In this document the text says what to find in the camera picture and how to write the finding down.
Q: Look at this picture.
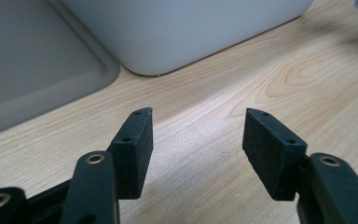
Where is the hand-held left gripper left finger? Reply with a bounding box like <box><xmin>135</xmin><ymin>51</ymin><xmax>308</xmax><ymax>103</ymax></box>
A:
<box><xmin>106</xmin><ymin>106</ymin><xmax>155</xmax><ymax>201</ymax></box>

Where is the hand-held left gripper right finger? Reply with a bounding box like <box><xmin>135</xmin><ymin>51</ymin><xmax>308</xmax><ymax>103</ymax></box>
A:
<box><xmin>241</xmin><ymin>107</ymin><xmax>309</xmax><ymax>202</ymax></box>

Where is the white divided storage box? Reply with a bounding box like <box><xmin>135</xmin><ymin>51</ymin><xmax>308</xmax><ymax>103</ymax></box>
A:
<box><xmin>59</xmin><ymin>0</ymin><xmax>315</xmax><ymax>77</ymax></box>

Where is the grey flat tray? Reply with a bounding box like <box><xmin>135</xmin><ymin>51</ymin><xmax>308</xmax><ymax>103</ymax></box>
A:
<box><xmin>0</xmin><ymin>0</ymin><xmax>121</xmax><ymax>141</ymax></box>

